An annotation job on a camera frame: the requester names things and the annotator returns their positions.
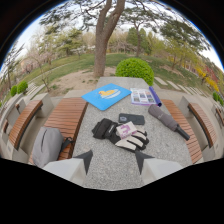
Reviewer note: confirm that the blue mat with duck print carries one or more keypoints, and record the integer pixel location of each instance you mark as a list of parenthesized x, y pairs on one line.
[(106, 95)]

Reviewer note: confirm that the grey backpack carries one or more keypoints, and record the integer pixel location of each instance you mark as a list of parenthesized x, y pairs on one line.
[(47, 146)]

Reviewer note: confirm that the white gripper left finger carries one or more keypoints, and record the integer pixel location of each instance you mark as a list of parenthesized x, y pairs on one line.
[(68, 168)]

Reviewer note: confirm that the open purple booklet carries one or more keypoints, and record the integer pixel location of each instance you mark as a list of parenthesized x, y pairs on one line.
[(145, 96)]

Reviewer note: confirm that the black phone case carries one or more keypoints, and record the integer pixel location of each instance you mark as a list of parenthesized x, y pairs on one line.
[(131, 118)]

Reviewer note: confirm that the large tree trunk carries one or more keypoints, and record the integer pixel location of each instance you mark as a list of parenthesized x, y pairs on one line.
[(106, 36)]

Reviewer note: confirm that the pack of tissues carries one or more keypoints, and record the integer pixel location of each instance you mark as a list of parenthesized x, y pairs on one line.
[(126, 129)]

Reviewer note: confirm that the small round green bush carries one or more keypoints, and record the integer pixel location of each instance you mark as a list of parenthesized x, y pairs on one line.
[(13, 90), (22, 87)]

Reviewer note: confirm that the black and beige glove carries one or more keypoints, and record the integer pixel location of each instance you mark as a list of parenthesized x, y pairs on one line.
[(121, 135)]

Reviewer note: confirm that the grey folded umbrella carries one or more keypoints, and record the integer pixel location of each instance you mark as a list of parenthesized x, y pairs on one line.
[(166, 120)]

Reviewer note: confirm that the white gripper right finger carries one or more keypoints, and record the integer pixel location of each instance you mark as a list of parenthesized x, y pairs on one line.
[(156, 168)]

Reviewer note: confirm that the wooden slat bench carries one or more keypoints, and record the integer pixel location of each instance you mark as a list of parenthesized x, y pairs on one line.
[(184, 128), (22, 122), (66, 125), (203, 122)]

